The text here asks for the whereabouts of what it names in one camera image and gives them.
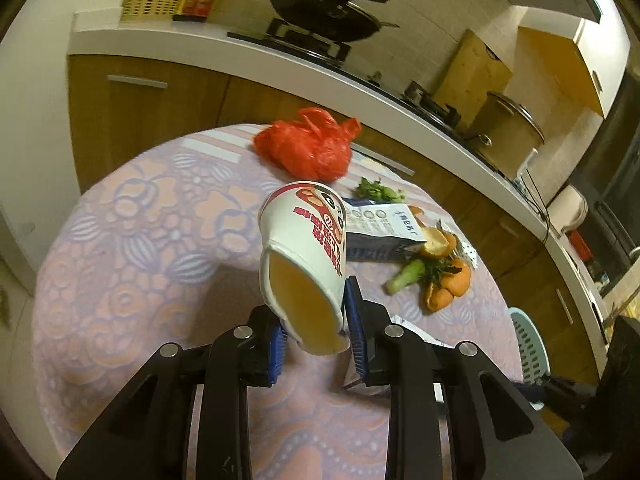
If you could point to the green vegetable leaves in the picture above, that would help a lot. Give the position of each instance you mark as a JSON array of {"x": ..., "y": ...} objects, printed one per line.
[{"x": 377, "y": 191}]

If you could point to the white red instant noodle cup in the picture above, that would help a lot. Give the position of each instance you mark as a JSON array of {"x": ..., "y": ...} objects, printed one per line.
[{"x": 305, "y": 240}]

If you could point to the white plug-in timer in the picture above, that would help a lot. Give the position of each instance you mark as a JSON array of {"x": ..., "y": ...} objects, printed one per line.
[{"x": 526, "y": 162}]

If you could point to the black gas stove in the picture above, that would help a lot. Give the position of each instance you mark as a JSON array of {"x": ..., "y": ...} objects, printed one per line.
[{"x": 320, "y": 52}]

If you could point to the white electric kettle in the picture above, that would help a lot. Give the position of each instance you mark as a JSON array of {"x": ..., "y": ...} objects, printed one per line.
[{"x": 567, "y": 210}]

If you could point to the blue white milk carton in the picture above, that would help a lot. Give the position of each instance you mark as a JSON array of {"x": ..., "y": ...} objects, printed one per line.
[{"x": 375, "y": 232}]

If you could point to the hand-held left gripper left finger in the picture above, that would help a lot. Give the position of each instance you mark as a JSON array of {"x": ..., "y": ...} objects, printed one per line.
[{"x": 274, "y": 355}]

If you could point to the pink floral tablecloth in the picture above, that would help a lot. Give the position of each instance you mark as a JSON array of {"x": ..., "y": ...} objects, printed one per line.
[{"x": 150, "y": 240}]

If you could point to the wooden base cabinets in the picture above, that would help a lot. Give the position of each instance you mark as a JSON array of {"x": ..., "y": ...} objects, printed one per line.
[{"x": 150, "y": 120}]

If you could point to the wooden cutting board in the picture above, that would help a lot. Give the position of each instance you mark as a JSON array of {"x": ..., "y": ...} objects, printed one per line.
[{"x": 475, "y": 75}]

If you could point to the green vegetable stalk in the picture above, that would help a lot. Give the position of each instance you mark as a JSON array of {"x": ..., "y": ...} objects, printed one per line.
[{"x": 407, "y": 275}]

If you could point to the yellow white wall cabinet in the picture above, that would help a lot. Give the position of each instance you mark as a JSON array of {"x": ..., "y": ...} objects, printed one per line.
[{"x": 565, "y": 65}]

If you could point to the red container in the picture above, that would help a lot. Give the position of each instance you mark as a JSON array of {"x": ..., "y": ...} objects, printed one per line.
[{"x": 581, "y": 245}]

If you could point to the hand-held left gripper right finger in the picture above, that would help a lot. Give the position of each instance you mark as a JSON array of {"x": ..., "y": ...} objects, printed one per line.
[{"x": 356, "y": 330}]

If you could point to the dark kitchen window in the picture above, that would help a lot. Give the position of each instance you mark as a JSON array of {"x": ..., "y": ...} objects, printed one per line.
[{"x": 610, "y": 160}]

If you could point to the black wok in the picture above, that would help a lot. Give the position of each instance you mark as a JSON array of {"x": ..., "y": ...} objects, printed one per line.
[{"x": 310, "y": 15}]

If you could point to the large orange peel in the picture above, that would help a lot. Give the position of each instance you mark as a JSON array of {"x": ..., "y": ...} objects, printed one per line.
[{"x": 452, "y": 285}]

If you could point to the light blue plastic waste basket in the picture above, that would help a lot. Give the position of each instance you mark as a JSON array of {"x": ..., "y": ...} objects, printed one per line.
[{"x": 530, "y": 355}]

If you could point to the beige rice cooker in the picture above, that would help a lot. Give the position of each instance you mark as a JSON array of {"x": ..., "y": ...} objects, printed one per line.
[{"x": 505, "y": 135}]

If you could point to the red plastic bag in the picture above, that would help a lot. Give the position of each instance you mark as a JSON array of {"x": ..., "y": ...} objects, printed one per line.
[{"x": 305, "y": 145}]

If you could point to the small patterned wrapper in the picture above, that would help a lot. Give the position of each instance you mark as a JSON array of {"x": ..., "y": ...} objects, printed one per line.
[{"x": 468, "y": 255}]

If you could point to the small orange peel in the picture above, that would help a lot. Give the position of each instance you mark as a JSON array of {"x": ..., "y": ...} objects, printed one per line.
[{"x": 437, "y": 244}]

